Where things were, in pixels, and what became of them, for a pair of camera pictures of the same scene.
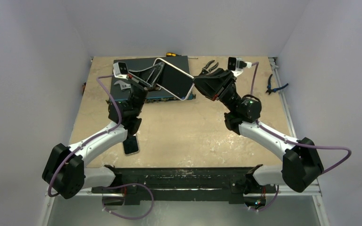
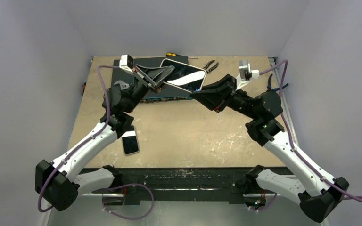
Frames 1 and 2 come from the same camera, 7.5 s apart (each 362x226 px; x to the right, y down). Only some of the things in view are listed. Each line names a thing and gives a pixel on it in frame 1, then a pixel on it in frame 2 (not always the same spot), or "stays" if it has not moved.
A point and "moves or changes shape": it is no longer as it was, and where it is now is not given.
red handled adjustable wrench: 123,85 stays
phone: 173,81 moves or changes shape
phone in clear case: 131,146 stays
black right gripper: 217,83 → 227,92
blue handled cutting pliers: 269,90 stays
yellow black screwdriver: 172,54 stays
